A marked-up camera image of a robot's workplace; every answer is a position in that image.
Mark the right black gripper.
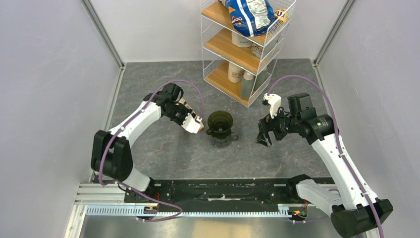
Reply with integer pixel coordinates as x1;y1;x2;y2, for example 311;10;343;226
255;104;301;147

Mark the coffee filter pack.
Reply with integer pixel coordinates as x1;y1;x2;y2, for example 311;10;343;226
179;98;198;116

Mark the dark green coffee dripper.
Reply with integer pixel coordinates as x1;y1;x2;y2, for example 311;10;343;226
206;111;233;139

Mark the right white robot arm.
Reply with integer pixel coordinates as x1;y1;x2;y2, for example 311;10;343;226
257;93;393;238

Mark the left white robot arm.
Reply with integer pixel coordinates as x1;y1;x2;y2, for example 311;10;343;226
90;82;204;203

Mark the green translucent bottle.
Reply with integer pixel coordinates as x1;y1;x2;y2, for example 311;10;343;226
239;71;255;100

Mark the white paper cup bottom shelf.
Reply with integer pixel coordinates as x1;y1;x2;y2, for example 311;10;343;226
228;62;244;83

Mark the printed paper cup middle shelf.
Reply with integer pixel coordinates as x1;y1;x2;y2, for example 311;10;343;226
251;42;264;58

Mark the white cup middle shelf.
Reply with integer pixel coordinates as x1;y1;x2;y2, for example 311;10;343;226
231;31;252;48

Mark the blue Doritos chip bag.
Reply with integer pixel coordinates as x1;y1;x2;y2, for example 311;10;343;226
219;0;276;37

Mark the orange M&M candy bag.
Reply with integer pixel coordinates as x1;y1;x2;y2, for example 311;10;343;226
273;9;288;22

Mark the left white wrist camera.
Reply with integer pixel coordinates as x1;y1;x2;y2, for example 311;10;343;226
181;113;204;134

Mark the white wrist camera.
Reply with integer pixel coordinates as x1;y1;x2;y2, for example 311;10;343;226
181;113;204;134
262;93;281;119

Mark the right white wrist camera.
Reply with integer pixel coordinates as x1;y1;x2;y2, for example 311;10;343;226
262;93;281;119

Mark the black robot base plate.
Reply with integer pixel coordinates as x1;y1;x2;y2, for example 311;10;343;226
124;176;335;214

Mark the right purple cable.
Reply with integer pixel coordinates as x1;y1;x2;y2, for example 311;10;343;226
267;74;385;238

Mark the aluminium frame rail left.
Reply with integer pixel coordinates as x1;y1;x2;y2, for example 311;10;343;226
81;0;125;69

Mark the aluminium frame rail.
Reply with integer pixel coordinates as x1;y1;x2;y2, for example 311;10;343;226
313;0;356;67
81;0;125;69

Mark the white wire wooden shelf rack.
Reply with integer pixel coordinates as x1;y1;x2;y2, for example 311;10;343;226
200;0;296;107

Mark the white slotted cable duct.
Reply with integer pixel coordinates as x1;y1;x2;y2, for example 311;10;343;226
86;205;293;218

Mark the aluminium frame rail right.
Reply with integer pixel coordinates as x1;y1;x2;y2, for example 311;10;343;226
313;0;356;67

